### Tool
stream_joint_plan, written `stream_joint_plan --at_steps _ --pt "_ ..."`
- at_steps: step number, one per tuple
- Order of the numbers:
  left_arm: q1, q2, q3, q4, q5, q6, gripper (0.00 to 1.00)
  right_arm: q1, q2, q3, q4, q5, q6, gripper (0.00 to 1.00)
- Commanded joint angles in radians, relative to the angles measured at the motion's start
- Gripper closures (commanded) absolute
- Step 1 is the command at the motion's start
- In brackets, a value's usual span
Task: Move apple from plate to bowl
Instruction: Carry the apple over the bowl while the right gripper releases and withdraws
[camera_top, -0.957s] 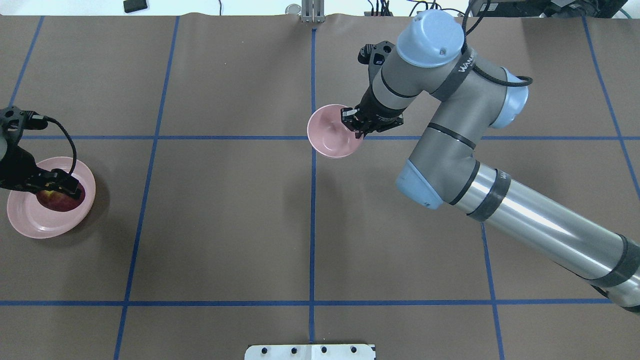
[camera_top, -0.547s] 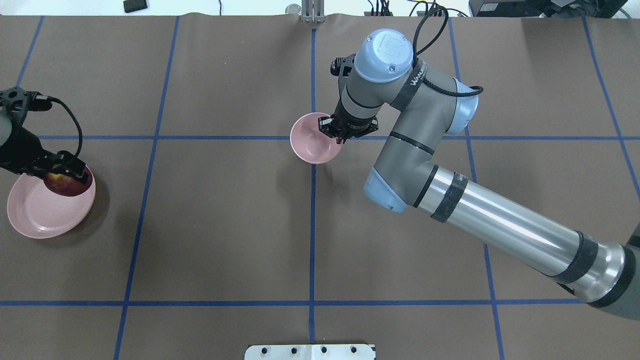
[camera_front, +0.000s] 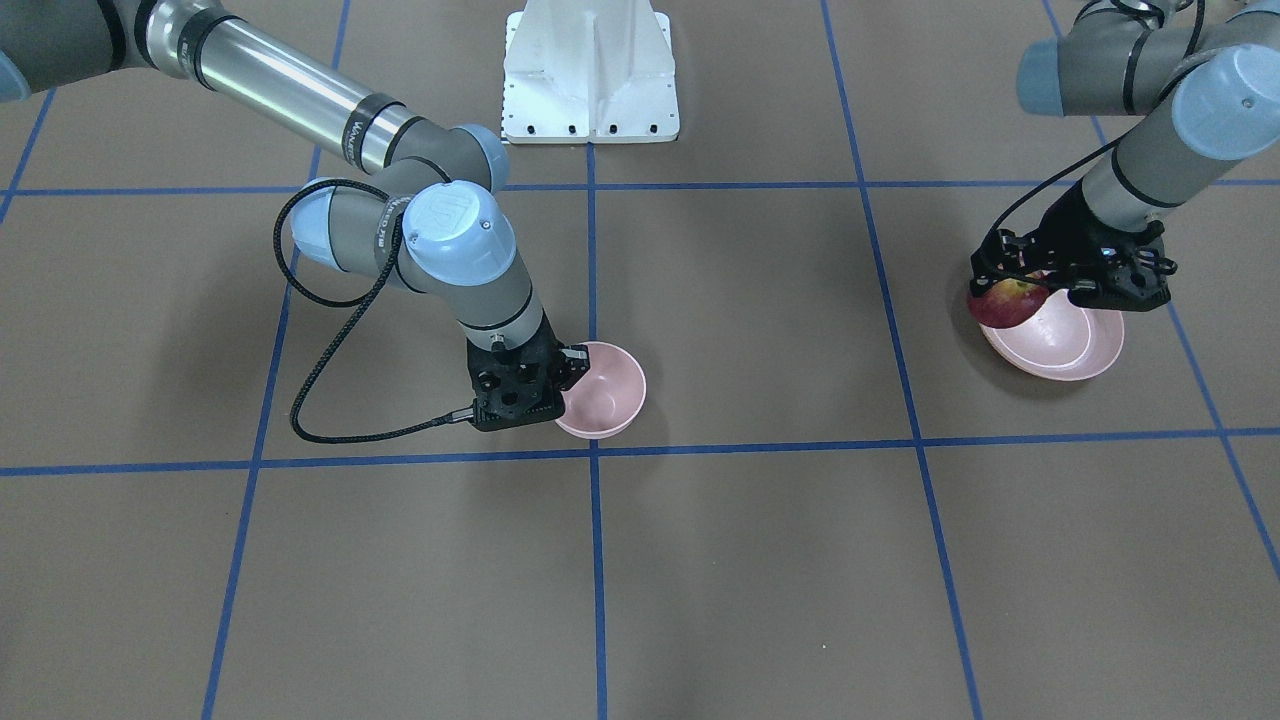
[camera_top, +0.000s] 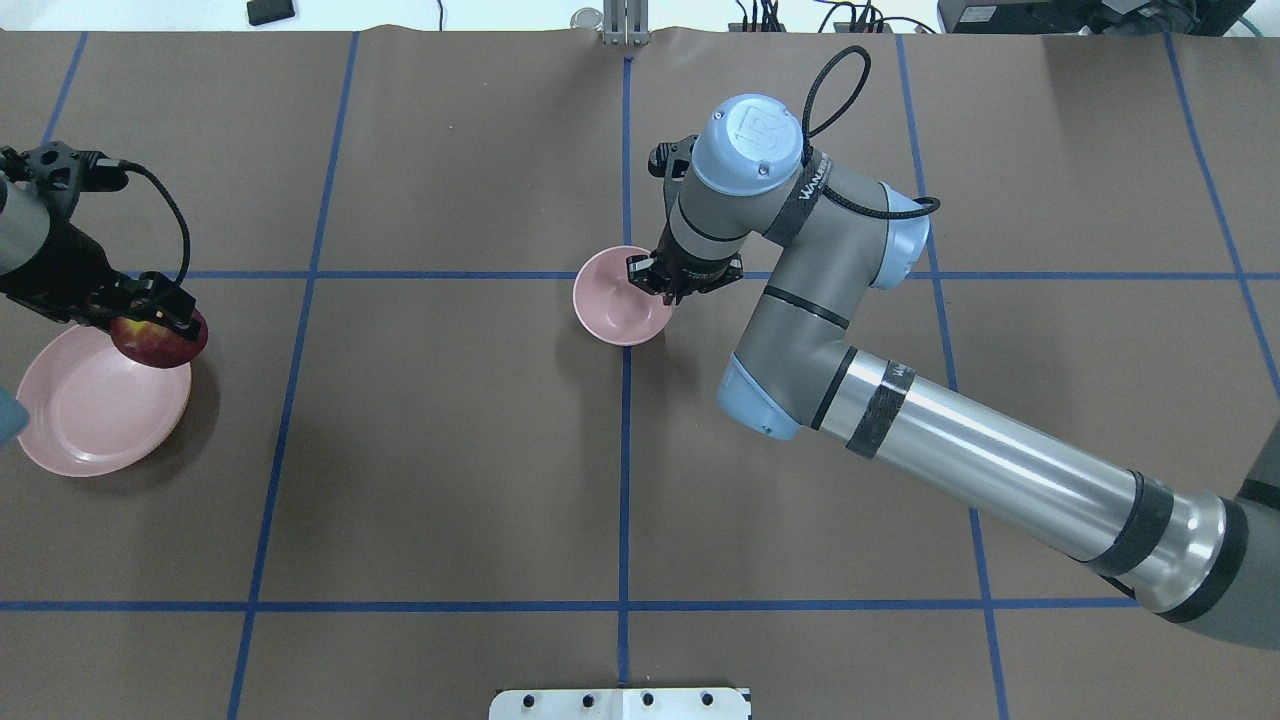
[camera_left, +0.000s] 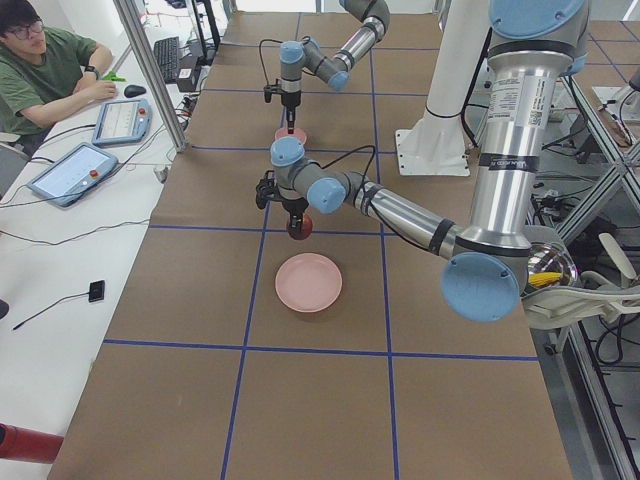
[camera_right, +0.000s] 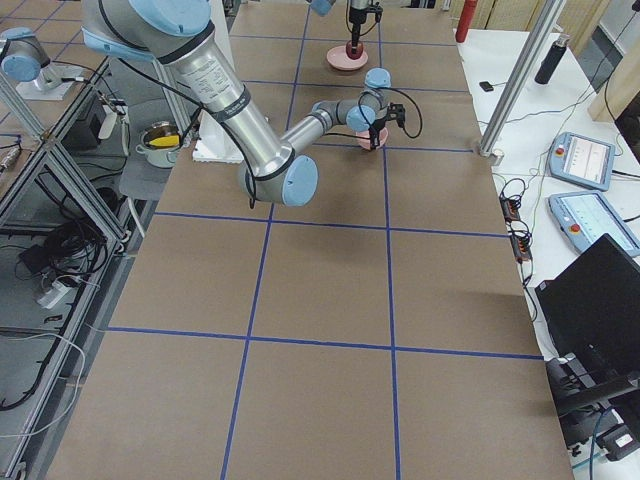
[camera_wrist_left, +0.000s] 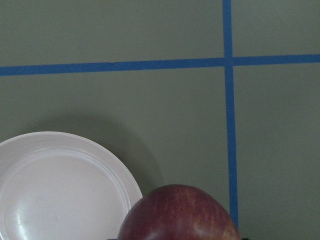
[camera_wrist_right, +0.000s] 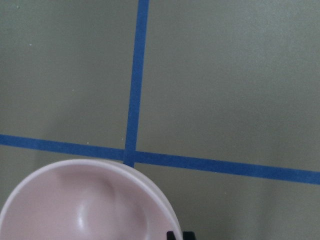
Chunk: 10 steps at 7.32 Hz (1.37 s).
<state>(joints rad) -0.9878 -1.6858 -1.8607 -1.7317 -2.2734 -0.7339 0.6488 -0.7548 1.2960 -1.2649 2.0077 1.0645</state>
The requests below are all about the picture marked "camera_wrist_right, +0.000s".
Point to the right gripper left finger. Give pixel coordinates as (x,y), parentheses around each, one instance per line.
(170,235)

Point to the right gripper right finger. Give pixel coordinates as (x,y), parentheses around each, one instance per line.
(188,235)

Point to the pink bowl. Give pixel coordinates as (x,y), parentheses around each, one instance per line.
(84,199)

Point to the blue tape line crosswise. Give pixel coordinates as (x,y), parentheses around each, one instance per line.
(191,163)

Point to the blue tape line centre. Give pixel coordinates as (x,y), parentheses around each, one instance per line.
(136,83)

